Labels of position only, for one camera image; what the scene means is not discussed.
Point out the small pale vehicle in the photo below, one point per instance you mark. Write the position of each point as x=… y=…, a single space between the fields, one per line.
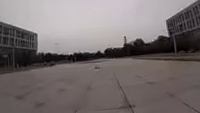
x=97 y=67

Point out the row of dark trees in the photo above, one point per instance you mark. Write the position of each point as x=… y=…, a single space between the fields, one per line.
x=121 y=51

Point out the tall thin tower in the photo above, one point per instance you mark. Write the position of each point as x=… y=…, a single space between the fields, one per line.
x=125 y=41

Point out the grey concrete slab plaza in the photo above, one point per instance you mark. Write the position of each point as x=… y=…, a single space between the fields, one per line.
x=100 y=92

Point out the pale lamp pole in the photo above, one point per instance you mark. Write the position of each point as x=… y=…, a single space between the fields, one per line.
x=174 y=43

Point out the raised reddish paved terrace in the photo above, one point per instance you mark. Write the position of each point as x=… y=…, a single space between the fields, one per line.
x=181 y=57

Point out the dark verge strip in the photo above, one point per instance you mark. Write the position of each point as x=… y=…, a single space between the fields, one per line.
x=15 y=69

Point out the long pale multi-storey building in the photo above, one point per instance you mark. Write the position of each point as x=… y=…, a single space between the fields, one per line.
x=7 y=39

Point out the grey multi-storey building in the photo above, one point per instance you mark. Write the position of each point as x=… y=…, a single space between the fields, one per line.
x=192 y=23

